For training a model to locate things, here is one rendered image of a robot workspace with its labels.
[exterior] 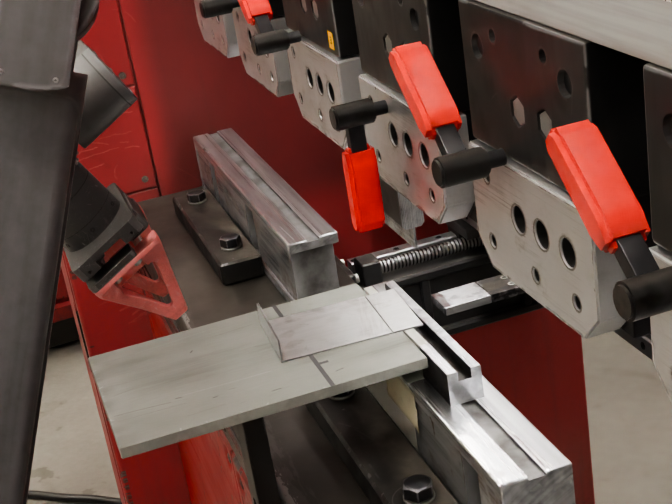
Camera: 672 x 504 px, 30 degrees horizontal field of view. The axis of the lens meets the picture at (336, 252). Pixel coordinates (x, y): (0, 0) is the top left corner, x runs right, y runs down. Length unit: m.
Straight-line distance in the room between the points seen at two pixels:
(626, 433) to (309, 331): 1.75
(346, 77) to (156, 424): 0.32
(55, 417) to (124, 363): 2.14
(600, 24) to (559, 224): 0.12
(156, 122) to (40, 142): 1.24
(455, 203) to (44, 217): 0.29
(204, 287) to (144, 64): 0.44
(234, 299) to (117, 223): 0.54
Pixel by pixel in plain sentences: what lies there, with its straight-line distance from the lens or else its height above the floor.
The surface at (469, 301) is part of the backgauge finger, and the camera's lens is 1.13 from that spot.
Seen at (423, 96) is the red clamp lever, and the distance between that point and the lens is 0.72.
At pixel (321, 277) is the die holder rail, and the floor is 0.91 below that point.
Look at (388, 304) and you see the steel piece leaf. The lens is 1.15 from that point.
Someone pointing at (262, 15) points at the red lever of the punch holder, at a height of 1.28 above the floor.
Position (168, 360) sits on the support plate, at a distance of 1.13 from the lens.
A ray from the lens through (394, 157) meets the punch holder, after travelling 0.90.
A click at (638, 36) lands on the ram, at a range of 0.57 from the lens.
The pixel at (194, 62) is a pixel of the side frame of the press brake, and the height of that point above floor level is 1.07.
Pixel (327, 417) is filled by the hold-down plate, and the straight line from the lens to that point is 1.18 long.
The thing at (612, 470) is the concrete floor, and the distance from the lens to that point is 2.70.
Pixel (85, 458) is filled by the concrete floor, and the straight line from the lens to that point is 3.06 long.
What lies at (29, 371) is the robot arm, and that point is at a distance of 0.69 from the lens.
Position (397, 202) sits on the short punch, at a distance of 1.04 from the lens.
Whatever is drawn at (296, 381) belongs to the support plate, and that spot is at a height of 1.00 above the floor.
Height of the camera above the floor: 1.49
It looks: 23 degrees down
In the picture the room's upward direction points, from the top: 9 degrees counter-clockwise
